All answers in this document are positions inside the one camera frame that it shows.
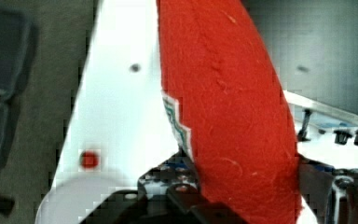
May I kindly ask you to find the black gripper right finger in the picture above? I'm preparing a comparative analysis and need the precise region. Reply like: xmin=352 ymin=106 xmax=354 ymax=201
xmin=298 ymin=157 xmax=358 ymax=224

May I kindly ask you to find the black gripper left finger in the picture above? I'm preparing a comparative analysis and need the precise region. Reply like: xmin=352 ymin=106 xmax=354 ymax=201
xmin=166 ymin=184 xmax=248 ymax=224

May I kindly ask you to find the red plush ketchup bottle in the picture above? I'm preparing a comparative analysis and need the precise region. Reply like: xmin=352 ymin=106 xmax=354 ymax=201
xmin=156 ymin=0 xmax=302 ymax=224

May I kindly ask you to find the red strawberry toy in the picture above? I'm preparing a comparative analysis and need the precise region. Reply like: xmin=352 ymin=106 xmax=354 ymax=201
xmin=79 ymin=150 xmax=100 ymax=170

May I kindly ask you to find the pale purple plate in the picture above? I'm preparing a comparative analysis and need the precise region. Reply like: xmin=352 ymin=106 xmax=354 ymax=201
xmin=34 ymin=175 xmax=137 ymax=224

